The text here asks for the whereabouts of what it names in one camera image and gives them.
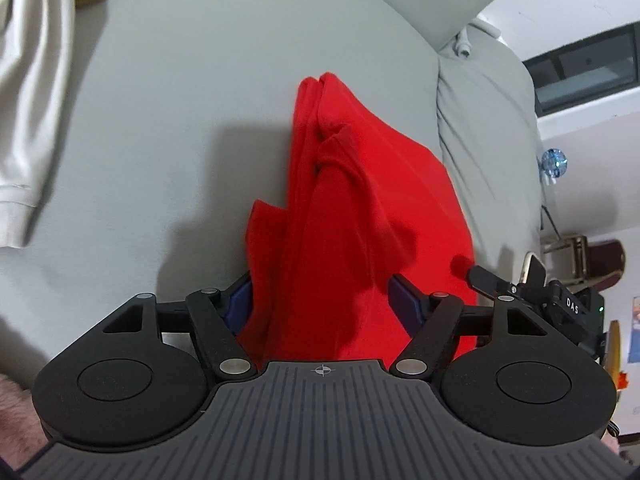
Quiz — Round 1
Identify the phone in white case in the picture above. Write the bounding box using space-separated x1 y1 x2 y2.
517 252 548 286

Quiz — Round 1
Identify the grey sofa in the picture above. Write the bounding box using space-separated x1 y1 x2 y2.
0 0 546 381

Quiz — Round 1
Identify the dark window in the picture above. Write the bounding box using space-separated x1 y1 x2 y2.
522 22 640 116

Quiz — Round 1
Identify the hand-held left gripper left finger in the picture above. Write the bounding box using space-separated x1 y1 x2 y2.
75 270 255 381

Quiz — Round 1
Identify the white cable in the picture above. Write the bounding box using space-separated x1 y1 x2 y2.
452 30 474 59

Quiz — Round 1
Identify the pink fluffy garment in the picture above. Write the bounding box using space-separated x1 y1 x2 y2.
0 375 48 466

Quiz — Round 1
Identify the red shirt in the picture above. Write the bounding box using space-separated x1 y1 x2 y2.
237 72 476 363

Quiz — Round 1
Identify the wooden stand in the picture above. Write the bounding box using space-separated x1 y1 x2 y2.
540 232 588 281

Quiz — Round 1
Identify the white shirt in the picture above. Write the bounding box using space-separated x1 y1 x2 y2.
0 0 76 250

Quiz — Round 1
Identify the brown curved wooden object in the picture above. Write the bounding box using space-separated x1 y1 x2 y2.
582 239 628 291

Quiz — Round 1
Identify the yellow object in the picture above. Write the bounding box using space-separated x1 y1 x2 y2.
602 320 624 386

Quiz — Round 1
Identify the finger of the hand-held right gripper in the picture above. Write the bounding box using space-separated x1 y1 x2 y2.
466 266 521 301

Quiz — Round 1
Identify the wall poster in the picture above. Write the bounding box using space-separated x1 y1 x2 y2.
627 296 640 363

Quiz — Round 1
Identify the blue glass ball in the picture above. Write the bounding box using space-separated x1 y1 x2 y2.
540 147 569 186

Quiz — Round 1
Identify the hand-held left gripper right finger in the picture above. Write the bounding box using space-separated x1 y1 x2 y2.
389 274 566 380

